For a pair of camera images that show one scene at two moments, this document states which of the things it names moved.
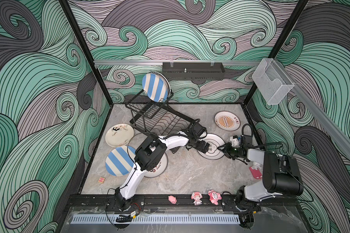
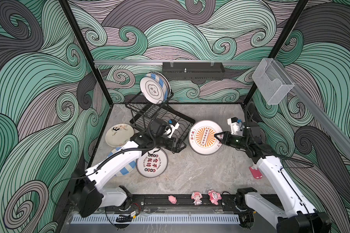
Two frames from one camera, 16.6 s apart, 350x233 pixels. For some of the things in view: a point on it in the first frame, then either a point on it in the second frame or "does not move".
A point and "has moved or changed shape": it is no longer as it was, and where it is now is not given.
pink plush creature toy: x=214 y=196 does not move
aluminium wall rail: x=160 y=62 does not move
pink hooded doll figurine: x=197 y=196 does not move
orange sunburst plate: x=227 y=121 has moved or changed shape
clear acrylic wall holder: x=272 y=81 does not move
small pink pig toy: x=172 y=199 does not move
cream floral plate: x=119 y=135 does not move
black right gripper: x=226 y=150 -> x=226 y=138
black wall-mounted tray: x=175 y=71 does not move
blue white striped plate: x=156 y=87 has moved or changed shape
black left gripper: x=206 y=148 -> x=174 y=148
